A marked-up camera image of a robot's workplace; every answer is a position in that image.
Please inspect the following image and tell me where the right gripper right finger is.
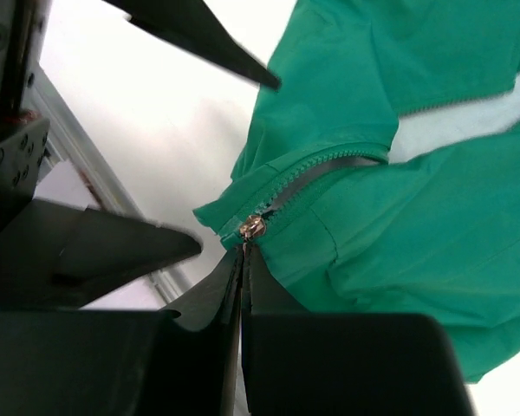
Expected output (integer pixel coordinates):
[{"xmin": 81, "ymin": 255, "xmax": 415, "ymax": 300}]
[{"xmin": 242, "ymin": 244, "xmax": 473, "ymax": 415}]

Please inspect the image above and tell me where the aluminium table front rail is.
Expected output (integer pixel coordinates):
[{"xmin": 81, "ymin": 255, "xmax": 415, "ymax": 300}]
[{"xmin": 29, "ymin": 68, "xmax": 192, "ymax": 310}]

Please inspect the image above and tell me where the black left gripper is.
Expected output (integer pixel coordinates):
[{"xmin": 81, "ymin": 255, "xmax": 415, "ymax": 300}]
[{"xmin": 0, "ymin": 1, "xmax": 50, "ymax": 231}]

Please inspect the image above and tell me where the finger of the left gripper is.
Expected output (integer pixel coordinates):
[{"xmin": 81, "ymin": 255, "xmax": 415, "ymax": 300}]
[
  {"xmin": 0, "ymin": 199, "xmax": 202, "ymax": 308},
  {"xmin": 109, "ymin": 0, "xmax": 281, "ymax": 91}
]

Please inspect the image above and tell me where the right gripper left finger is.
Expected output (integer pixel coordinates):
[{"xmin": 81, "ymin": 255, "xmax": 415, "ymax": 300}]
[{"xmin": 0, "ymin": 250, "xmax": 243, "ymax": 415}]

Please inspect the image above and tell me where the green jacket with white lining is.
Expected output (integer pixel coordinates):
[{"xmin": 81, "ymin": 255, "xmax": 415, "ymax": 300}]
[{"xmin": 194, "ymin": 1, "xmax": 520, "ymax": 383}]

